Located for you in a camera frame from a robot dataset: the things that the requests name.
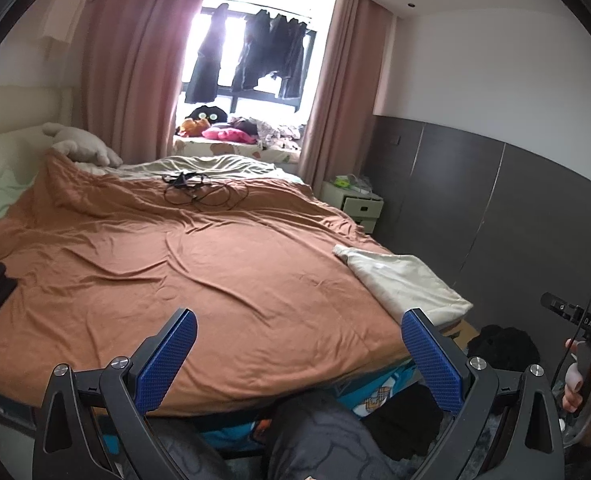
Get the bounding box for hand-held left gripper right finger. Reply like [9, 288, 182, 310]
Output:
[401, 308, 566, 480]

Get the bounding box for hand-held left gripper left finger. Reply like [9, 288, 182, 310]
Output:
[32, 307, 198, 480]

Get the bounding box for white zip jacket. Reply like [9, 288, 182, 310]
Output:
[332, 243, 475, 332]

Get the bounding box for pile of patterned clothes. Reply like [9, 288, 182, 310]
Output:
[228, 116, 306, 153]

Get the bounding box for dark fluffy garment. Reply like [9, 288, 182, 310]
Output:
[468, 325, 541, 371]

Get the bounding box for orange blanket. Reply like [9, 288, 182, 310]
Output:
[0, 152, 411, 418]

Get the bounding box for person's grey patterned trousers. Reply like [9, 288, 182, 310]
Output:
[148, 391, 401, 480]

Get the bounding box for white nightstand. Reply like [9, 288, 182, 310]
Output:
[320, 180, 385, 235]

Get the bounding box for printed window seat cushion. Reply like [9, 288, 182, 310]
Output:
[172, 136, 301, 165]

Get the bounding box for beige plush toy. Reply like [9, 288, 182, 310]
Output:
[42, 121, 124, 168]

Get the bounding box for mint green pillow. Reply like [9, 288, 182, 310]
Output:
[0, 167, 38, 233]

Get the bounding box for black plush toy with eyes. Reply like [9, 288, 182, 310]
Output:
[184, 105, 227, 126]

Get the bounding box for pink curtain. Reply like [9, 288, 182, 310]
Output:
[298, 0, 393, 191]
[78, 0, 218, 163]

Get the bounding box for cream padded headboard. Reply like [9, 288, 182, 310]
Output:
[0, 85, 83, 233]

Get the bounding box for dark hanging coat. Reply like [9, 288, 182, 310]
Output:
[184, 4, 230, 105]

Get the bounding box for dark hanging garment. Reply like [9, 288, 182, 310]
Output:
[230, 7, 276, 93]
[270, 12, 310, 100]

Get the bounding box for cream hanging cloth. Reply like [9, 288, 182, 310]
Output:
[40, 0, 95, 45]

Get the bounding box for tangled black cables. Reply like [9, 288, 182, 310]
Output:
[161, 171, 250, 211]

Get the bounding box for clothes rail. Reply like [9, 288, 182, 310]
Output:
[201, 2, 321, 33]

